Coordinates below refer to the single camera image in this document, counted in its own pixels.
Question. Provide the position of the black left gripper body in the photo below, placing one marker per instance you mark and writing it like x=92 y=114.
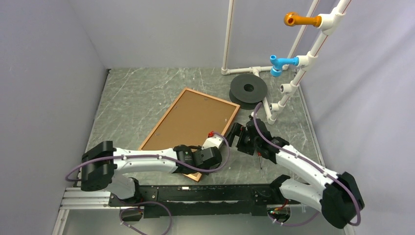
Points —
x=199 y=148

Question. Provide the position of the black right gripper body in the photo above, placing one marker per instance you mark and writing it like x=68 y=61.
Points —
x=247 y=144

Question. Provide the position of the blue red screwdriver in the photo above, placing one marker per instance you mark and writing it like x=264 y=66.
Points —
x=260 y=160

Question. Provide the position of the orange wooden picture frame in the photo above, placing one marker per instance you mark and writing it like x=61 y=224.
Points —
x=189 y=120

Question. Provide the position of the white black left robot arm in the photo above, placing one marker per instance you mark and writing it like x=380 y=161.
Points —
x=104 y=166

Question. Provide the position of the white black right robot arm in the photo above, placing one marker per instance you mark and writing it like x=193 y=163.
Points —
x=336 y=196

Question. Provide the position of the black filament spool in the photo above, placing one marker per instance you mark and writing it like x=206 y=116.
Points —
x=247 y=90

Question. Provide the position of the blue pipe peg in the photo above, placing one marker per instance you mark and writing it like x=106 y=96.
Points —
x=278 y=63

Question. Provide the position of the orange pipe peg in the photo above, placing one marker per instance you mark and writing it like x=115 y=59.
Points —
x=293 y=19

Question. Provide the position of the white pvc pipe rack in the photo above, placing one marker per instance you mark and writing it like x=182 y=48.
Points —
x=326 y=23

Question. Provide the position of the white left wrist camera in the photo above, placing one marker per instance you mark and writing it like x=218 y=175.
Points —
x=214 y=139

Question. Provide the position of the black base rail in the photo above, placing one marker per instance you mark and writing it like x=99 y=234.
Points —
x=190 y=200

